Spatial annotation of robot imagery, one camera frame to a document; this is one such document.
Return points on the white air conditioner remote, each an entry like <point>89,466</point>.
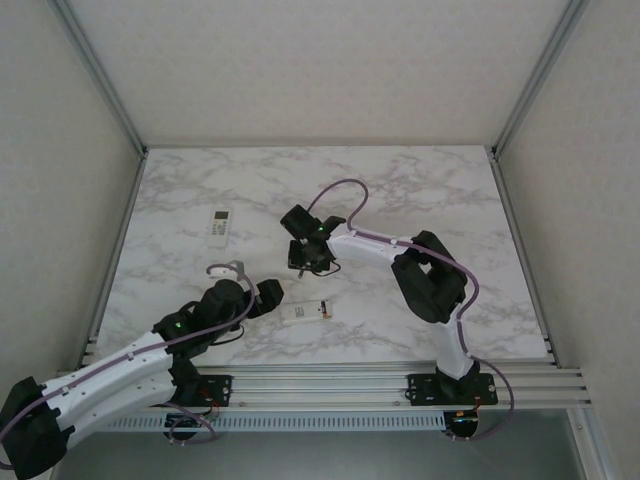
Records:
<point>220,230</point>
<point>300,311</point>

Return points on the small battery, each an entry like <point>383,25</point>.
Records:
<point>325,310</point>

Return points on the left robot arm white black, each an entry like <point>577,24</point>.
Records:
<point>115,375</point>

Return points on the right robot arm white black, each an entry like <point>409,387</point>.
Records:
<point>360,247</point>

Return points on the small circuit board with LED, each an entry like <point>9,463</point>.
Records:
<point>465,422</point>
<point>192,422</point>

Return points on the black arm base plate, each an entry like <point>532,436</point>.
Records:
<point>222,387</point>
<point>425,390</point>

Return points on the wide aluminium mounting rail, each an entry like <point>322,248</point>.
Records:
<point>325,387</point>

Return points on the aluminium side rail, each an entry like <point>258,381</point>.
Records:
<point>523,250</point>
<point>114,250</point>

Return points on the aluminium frame post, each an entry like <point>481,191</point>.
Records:
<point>102,75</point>
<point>590,450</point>
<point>540,75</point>

